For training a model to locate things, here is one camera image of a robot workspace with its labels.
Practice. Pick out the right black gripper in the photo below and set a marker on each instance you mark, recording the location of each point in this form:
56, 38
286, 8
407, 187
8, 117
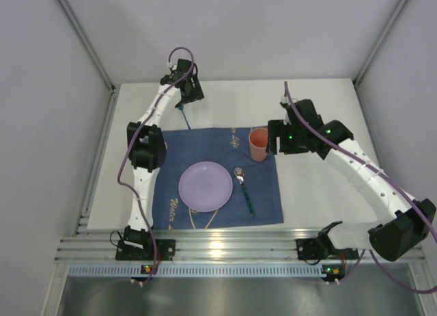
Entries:
276, 137

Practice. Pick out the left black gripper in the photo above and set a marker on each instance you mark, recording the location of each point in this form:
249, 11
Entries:
190, 91

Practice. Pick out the orange plastic cup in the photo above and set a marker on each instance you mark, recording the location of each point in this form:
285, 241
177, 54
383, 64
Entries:
258, 140

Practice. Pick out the metal spoon teal handle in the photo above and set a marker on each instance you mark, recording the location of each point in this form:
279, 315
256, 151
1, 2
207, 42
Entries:
239, 174

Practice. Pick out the blue embroidered cloth placemat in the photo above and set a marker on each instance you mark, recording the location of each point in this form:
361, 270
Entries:
228, 147

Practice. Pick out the purple plastic plate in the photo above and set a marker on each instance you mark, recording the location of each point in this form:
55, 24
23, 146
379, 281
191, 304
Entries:
205, 186

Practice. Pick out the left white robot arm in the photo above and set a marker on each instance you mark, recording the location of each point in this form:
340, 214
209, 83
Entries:
146, 150

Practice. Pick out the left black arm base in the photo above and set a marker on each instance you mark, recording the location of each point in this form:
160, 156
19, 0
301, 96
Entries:
130, 251

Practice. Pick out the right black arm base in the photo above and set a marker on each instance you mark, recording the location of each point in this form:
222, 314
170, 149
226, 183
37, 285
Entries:
311, 249

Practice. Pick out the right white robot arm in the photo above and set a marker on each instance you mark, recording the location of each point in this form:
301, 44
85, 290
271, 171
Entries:
401, 220

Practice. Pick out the blue plastic fork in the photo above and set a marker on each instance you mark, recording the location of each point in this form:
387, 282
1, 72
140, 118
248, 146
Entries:
181, 109

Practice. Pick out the left aluminium frame post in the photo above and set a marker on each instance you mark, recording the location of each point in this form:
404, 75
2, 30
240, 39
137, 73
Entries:
85, 42

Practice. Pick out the aluminium frame post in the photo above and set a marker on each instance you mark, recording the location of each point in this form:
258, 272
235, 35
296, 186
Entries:
85, 42
387, 29

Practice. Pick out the aluminium mounting rail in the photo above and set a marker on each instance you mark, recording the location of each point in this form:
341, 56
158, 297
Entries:
210, 245

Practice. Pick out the right aluminium frame post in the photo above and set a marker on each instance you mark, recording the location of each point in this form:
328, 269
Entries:
387, 29

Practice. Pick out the perforated grey cable duct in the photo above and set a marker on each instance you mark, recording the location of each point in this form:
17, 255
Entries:
186, 270

